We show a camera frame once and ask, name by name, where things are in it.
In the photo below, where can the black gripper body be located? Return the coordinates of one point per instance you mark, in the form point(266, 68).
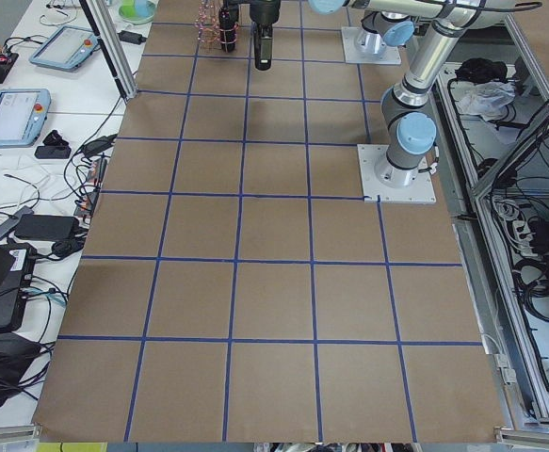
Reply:
point(265, 11)

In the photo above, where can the dark wine bottle moved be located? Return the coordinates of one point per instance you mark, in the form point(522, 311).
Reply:
point(262, 46)

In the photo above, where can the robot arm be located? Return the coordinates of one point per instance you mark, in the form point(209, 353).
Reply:
point(381, 30)
point(412, 132)

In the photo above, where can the dark wine bottle left slot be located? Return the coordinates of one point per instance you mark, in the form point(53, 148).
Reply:
point(228, 16)

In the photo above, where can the green bowl with blocks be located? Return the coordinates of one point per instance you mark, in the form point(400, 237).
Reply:
point(137, 11)

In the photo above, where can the black power adapter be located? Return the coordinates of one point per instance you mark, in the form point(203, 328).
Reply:
point(131, 37)

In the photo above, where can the teach pendant far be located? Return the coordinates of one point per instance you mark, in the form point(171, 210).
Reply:
point(66, 49)

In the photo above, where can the teach pendant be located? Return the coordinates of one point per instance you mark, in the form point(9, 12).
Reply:
point(22, 116)
point(66, 49)

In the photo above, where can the teach pendant near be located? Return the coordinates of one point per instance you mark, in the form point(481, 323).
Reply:
point(22, 116)

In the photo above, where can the black power brick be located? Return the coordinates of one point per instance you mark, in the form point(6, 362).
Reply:
point(45, 227)

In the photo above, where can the copper wire wine basket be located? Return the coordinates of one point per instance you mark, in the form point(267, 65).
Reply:
point(207, 24)

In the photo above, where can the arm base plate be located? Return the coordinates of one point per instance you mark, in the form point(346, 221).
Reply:
point(382, 182)
point(362, 47)

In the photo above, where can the aluminium frame post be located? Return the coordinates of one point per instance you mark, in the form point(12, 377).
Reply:
point(104, 30)

